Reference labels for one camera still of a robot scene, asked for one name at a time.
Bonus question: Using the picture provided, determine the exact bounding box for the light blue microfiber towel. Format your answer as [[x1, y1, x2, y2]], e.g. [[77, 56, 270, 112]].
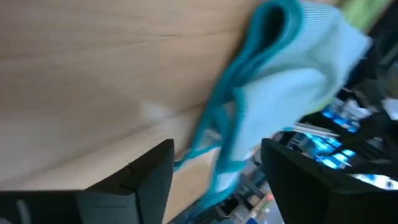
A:
[[174, 0, 373, 218]]

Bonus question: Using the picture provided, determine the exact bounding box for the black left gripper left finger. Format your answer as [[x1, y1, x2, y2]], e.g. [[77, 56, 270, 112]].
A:
[[0, 139, 175, 224]]

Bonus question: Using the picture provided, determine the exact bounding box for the green microfiber towel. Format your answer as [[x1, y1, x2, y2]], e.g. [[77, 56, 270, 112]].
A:
[[340, 0, 393, 32]]

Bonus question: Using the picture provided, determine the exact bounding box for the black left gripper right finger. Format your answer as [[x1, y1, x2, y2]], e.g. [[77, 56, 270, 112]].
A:
[[261, 139, 398, 224]]

